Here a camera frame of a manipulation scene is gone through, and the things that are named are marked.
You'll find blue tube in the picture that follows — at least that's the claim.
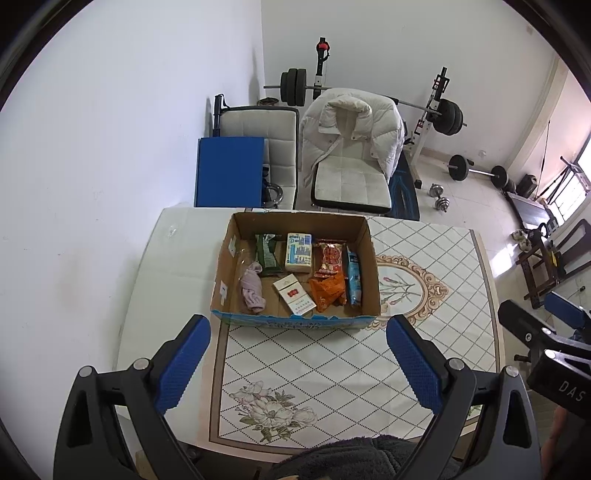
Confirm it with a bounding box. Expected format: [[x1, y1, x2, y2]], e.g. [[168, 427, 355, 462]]
[[345, 247, 365, 308]]

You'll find orange snack packet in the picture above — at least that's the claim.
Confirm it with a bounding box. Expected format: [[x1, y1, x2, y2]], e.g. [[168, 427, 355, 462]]
[[308, 272, 348, 313]]

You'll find green packet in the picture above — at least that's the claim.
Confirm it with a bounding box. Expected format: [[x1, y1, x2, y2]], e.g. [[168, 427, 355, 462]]
[[255, 233, 283, 278]]

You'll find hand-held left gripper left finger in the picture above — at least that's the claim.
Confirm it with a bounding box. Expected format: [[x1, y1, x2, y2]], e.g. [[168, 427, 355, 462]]
[[52, 314, 212, 480]]

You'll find window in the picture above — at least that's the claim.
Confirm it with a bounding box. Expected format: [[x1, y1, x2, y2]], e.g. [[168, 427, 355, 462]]
[[549, 136, 591, 217]]

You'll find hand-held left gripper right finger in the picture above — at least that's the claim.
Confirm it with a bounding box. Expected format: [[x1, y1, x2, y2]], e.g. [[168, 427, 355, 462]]
[[386, 315, 542, 480]]

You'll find small barbell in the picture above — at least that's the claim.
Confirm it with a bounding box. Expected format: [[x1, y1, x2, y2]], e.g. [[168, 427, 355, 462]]
[[447, 154, 509, 188]]

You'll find purple cloth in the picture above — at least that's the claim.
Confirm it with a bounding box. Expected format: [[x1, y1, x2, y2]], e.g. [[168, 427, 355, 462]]
[[239, 261, 267, 315]]

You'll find white padded chair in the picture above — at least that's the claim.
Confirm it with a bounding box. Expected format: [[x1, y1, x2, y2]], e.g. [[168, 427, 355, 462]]
[[310, 138, 393, 215], [217, 105, 300, 210]]

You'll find red snack packet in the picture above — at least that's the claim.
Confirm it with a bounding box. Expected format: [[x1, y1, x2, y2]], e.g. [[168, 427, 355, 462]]
[[312, 239, 347, 280]]

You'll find white weight rack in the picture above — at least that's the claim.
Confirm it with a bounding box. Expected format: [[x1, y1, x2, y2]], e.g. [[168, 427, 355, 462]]
[[311, 37, 451, 185]]

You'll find white puffer jacket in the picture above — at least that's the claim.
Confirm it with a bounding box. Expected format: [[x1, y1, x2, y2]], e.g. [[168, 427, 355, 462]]
[[299, 88, 407, 178]]

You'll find person's right forearm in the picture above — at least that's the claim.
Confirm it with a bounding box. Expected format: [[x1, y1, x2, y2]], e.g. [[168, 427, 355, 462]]
[[542, 406, 571, 480]]

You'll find black hanging strap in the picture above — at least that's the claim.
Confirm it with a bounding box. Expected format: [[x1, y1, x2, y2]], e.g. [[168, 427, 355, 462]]
[[538, 120, 552, 176]]

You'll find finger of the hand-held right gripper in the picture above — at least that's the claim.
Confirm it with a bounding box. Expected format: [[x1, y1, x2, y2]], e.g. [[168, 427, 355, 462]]
[[544, 292, 591, 326], [498, 299, 561, 346]]

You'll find white red cigarette pack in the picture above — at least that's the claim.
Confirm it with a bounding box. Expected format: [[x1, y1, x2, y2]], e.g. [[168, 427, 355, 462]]
[[272, 273, 317, 317]]

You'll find person's grey fleece clothing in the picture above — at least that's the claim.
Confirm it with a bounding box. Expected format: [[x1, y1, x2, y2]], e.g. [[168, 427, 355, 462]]
[[268, 434, 462, 480]]

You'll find chrome chair base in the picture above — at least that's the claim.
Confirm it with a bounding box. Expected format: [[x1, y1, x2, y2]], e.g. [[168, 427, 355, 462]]
[[261, 164, 284, 206]]

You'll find cardboard box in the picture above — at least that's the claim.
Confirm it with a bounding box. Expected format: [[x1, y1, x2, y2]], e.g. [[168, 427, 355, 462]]
[[211, 211, 382, 330]]

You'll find black pole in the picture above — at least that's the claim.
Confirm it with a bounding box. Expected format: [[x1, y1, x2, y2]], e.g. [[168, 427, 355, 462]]
[[213, 93, 229, 138]]

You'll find blue board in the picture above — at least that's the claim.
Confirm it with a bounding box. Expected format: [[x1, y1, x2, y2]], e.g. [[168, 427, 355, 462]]
[[194, 137, 266, 208]]

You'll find white blue tissue pack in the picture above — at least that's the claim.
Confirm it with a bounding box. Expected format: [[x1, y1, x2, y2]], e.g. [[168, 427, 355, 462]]
[[284, 232, 313, 273]]

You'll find barbell with black plates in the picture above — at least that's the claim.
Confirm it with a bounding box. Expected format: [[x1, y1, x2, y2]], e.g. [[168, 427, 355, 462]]
[[263, 68, 468, 137]]

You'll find dark wooden furniture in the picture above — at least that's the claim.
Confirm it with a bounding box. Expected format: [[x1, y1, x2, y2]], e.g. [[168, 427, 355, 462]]
[[515, 219, 591, 310]]

